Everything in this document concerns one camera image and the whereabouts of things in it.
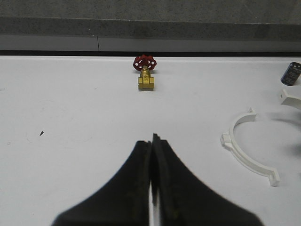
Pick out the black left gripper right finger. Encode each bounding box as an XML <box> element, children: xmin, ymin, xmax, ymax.
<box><xmin>150</xmin><ymin>134</ymin><xmax>262</xmax><ymax>226</ymax></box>

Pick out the white half pipe clamp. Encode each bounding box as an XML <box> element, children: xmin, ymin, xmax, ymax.
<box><xmin>220</xmin><ymin>107</ymin><xmax>280</xmax><ymax>187</ymax></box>
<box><xmin>279</xmin><ymin>89</ymin><xmax>301</xmax><ymax>110</ymax></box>

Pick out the brass valve red handwheel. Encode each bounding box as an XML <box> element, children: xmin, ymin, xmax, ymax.
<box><xmin>133</xmin><ymin>55</ymin><xmax>157</xmax><ymax>90</ymax></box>

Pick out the black cylindrical capacitor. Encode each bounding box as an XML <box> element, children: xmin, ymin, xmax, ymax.
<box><xmin>280</xmin><ymin>62</ymin><xmax>301</xmax><ymax>86</ymax></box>

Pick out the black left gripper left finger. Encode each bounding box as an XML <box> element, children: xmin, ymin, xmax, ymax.
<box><xmin>53</xmin><ymin>141</ymin><xmax>151</xmax><ymax>226</ymax></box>

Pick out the grey stone countertop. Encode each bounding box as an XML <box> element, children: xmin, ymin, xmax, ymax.
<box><xmin>0</xmin><ymin>0</ymin><xmax>301</xmax><ymax>41</ymax></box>

